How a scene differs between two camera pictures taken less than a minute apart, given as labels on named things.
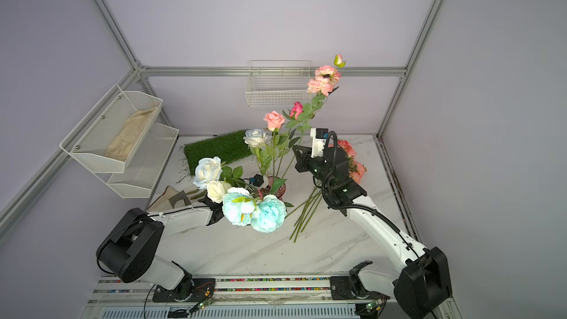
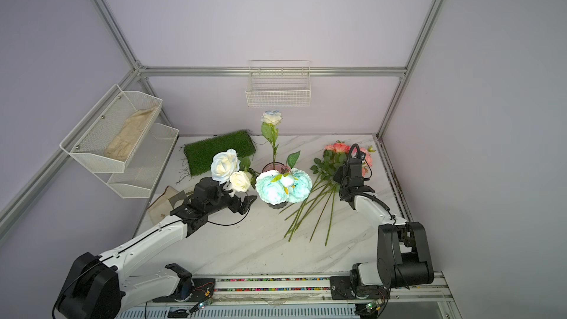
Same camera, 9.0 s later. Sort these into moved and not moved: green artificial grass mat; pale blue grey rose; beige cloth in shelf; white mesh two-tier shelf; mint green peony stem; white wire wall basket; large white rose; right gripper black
Moved: large white rose; mint green peony stem; pale blue grey rose; right gripper black
Not moved: beige cloth in shelf; green artificial grass mat; white mesh two-tier shelf; white wire wall basket
